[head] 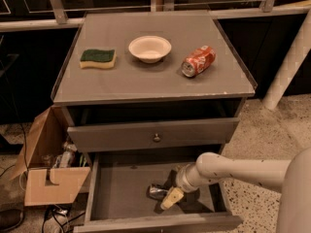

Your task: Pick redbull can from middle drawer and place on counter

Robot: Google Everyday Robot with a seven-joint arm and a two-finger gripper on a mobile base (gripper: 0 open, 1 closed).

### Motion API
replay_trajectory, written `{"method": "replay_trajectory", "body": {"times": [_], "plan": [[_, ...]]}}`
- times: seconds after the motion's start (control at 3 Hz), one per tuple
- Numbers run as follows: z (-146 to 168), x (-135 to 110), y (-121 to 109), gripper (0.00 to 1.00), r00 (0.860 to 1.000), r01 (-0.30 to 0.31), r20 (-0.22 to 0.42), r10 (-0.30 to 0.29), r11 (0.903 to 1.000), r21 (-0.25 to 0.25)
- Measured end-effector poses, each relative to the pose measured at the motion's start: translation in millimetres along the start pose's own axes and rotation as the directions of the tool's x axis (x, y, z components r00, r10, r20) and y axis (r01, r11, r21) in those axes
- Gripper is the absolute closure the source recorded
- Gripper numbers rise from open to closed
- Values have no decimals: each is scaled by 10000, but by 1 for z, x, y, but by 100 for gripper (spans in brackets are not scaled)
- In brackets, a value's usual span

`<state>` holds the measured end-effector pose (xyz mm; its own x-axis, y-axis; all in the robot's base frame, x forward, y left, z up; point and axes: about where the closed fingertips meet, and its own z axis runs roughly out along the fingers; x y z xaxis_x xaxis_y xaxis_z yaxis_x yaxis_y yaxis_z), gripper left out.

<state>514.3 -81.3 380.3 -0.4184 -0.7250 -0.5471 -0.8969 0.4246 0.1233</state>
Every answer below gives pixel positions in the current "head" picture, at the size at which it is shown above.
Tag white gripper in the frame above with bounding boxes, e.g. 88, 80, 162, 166
160, 164, 200, 211

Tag silver blue redbull can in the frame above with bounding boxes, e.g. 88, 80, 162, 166
148, 184, 168, 200

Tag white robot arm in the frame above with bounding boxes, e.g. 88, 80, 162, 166
160, 149, 311, 233

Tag round metal drawer knob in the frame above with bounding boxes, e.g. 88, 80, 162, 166
153, 133, 161, 143

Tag grey open middle drawer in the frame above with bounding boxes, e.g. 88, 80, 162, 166
74, 147, 242, 233

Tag grey top drawer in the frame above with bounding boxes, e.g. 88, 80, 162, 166
68, 117, 239, 152

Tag grey drawer cabinet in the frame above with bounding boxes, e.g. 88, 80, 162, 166
51, 11, 259, 162

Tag red soda can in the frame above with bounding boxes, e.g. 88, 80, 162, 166
182, 46, 216, 78

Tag plastic bottle in box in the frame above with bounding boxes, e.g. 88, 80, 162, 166
59, 142, 77, 168

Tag brown cardboard box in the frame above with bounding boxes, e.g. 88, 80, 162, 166
11, 106, 90, 206

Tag white paper bowl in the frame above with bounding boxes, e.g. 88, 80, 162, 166
128, 36, 172, 64

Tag green yellow sponge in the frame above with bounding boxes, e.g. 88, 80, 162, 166
80, 49, 117, 69

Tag dark shoe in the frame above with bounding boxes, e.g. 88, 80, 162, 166
0, 209, 24, 233

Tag white diagonal pole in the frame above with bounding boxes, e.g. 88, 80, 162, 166
262, 11, 311, 110

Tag metal window railing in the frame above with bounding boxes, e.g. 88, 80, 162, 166
0, 0, 311, 33

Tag black floor cables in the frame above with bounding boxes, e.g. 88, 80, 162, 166
41, 205, 86, 233

